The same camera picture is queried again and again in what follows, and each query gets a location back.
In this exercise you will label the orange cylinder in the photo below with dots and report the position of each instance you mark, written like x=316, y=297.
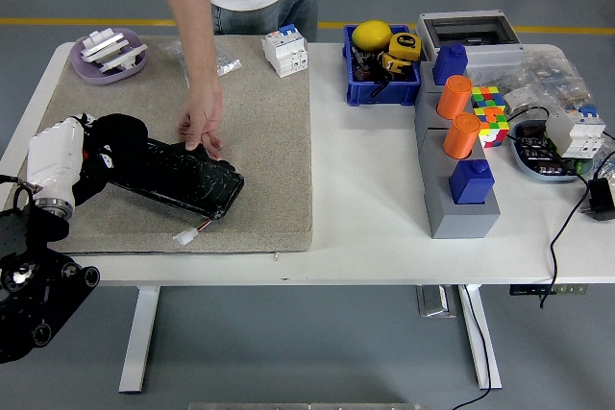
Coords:
x=454, y=98
x=461, y=136

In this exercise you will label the purple tray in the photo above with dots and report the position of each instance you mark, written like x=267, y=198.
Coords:
x=91, y=75

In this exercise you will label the clear bag of screws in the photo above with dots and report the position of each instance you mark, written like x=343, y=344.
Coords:
x=226, y=62

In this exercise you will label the dark metal tool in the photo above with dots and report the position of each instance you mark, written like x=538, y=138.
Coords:
x=365, y=71

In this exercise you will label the blue plastic bin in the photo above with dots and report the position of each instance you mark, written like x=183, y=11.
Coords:
x=379, y=93

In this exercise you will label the colourful puzzle cube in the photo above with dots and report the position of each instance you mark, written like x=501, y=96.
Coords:
x=495, y=129
x=489, y=97

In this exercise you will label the yellow lemon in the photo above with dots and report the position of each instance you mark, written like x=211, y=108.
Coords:
x=371, y=35

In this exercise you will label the person's right hand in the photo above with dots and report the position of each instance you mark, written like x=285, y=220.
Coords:
x=204, y=112

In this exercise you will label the black power adapter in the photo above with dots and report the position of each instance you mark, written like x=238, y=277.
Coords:
x=601, y=199

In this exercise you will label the grey electrical enclosure box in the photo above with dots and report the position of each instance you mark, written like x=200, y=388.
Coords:
x=495, y=57

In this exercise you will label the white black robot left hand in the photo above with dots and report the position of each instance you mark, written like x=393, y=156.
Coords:
x=53, y=160

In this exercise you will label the person's right forearm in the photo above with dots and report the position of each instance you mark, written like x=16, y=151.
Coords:
x=192, y=21

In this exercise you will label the blue-grey tray with black parts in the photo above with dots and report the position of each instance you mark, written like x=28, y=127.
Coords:
x=535, y=160

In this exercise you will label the yellow black tape measure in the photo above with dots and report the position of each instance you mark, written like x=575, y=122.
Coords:
x=396, y=65

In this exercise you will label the grey block holder base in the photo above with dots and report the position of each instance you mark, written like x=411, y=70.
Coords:
x=461, y=220

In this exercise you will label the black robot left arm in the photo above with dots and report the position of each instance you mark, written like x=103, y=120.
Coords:
x=33, y=295

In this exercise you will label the grey-brown mat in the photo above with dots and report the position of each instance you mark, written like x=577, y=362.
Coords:
x=259, y=141

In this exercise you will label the white circuit breaker blue switch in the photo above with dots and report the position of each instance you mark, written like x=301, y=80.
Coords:
x=286, y=52
x=576, y=134

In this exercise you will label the clear bags of parts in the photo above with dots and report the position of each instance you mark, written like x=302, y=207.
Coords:
x=552, y=76

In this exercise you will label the blue square block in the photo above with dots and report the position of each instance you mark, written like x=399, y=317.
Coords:
x=450, y=64
x=471, y=184

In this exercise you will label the black table control panel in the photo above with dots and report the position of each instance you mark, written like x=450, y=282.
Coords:
x=528, y=290

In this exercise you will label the white switch part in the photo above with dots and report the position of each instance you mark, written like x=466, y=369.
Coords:
x=126, y=57
x=101, y=43

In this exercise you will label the white table leg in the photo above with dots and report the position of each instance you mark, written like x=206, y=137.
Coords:
x=480, y=347
x=139, y=338

